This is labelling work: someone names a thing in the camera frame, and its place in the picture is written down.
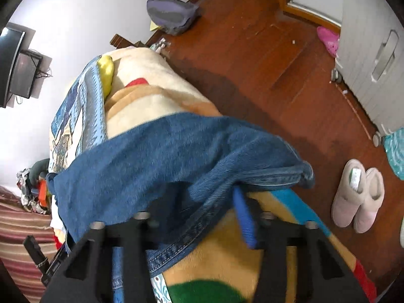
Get grey purple backpack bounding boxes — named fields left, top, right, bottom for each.
left=147, top=0, right=201, bottom=36

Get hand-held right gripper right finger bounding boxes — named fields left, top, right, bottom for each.
left=233, top=186, right=370, bottom=303

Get black wall monitor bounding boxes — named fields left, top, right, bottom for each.
left=0, top=27, right=26, bottom=109

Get striped red curtain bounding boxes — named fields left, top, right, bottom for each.
left=0, top=186, right=59, bottom=303

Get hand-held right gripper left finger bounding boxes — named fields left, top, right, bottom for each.
left=39, top=181, right=190, bottom=303

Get orange box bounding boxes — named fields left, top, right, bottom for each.
left=38, top=180, right=50, bottom=207

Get pink clog shoe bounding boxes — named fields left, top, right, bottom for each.
left=316, top=26, right=341, bottom=58

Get teal patterned bag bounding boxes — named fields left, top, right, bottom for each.
left=383, top=133, right=404, bottom=180

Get pile of patterned clothes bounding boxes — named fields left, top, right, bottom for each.
left=16, top=168, right=43, bottom=213

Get wooden bed frame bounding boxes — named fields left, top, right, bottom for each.
left=110, top=34, right=146, bottom=49

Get blue denim jeans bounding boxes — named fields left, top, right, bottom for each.
left=54, top=113, right=315, bottom=303

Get pale pink plush slipper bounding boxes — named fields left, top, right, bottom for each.
left=331, top=159, right=367, bottom=228
left=353, top=167, right=386, bottom=234

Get white wheeled cabinet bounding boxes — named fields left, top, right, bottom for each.
left=330, top=0, right=404, bottom=147

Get small black screen box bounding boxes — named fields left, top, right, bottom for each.
left=14, top=49, right=44, bottom=99

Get wooden door frame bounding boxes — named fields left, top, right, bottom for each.
left=270, top=0, right=343, bottom=27

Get colourful cartoon fleece blanket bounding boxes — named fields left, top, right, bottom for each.
left=96, top=47, right=377, bottom=303

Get patchwork printed bedsheet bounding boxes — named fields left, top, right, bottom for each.
left=49, top=55, right=109, bottom=174

